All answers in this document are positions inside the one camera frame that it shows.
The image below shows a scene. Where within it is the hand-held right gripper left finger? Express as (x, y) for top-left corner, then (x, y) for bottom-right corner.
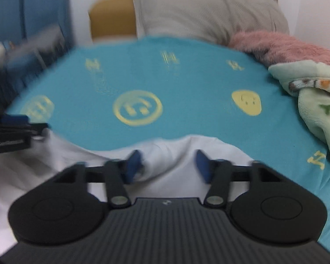
(53, 150), (143, 208)

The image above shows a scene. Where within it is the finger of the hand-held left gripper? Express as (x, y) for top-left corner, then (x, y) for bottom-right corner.
(1, 114), (49, 139)

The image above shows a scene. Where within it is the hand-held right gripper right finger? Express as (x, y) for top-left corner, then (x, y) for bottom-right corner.
(195, 149), (285, 207)

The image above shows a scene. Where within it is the white shirt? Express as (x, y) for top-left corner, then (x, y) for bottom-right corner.
(0, 130), (259, 257)

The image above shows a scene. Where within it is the teal printed bed sheet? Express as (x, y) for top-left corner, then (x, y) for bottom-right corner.
(5, 36), (330, 256)

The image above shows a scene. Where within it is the blue covered chair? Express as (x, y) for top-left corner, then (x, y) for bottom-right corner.
(0, 0), (25, 45)
(22, 0), (73, 50)

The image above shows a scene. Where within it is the green printed blanket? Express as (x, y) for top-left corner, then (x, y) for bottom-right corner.
(268, 60), (330, 183)

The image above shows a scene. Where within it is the yellow headboard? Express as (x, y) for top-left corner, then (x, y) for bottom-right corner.
(88, 0), (279, 43)

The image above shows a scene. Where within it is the pink fluffy blanket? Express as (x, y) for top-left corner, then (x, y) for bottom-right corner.
(228, 31), (330, 71)

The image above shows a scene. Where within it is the grey pillow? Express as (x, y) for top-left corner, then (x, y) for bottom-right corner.
(130, 0), (290, 46)

